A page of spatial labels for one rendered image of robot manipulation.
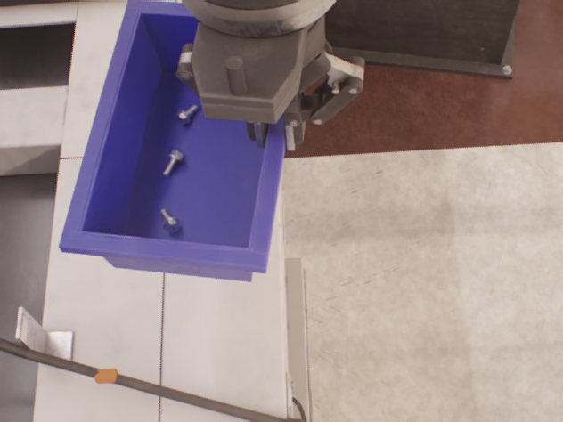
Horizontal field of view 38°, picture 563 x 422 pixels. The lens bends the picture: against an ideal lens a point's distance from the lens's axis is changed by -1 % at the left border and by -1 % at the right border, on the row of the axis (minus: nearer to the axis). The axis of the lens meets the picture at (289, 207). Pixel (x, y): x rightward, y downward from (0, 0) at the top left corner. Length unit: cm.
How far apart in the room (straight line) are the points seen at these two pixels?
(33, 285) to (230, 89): 54
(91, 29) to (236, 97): 59
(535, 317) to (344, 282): 40
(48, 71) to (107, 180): 45
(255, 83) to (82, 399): 45
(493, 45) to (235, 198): 134
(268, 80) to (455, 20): 146
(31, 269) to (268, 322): 29
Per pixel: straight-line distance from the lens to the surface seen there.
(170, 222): 67
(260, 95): 44
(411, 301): 171
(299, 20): 46
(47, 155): 96
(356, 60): 56
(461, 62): 200
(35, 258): 95
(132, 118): 70
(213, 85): 45
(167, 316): 82
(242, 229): 67
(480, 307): 173
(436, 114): 192
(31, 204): 99
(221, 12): 45
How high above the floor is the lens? 159
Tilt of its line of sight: 63 degrees down
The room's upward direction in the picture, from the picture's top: 5 degrees counter-clockwise
